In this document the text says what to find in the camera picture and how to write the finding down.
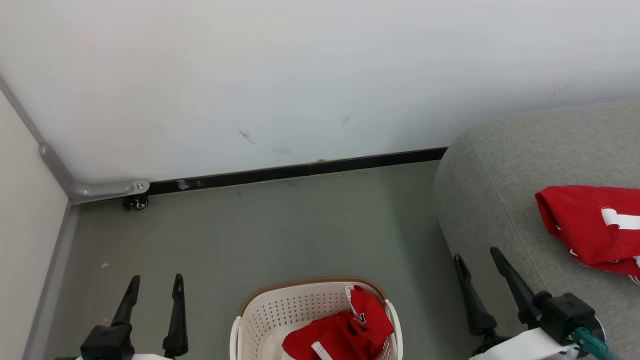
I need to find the right gripper black and white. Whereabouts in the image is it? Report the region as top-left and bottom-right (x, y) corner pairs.
(453, 246), (605, 360)

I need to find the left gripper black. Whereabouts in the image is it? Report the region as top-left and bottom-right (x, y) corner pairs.
(79, 273), (190, 360)

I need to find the red garment with white stripes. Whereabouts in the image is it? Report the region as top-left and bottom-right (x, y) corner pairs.
(534, 185), (640, 286)

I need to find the grey fabric sofa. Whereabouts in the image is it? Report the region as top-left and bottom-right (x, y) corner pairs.
(433, 99), (640, 360)

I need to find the cream perforated plastic laundry basket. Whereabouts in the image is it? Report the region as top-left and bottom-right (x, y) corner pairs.
(229, 276), (404, 360)

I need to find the red garment with N logo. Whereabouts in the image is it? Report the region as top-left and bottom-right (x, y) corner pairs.
(281, 285), (396, 360)

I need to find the black baseboard strip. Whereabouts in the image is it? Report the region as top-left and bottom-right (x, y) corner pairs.
(148, 146), (448, 196)

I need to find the teal cable connector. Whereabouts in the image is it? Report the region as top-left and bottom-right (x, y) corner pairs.
(571, 326), (620, 360)

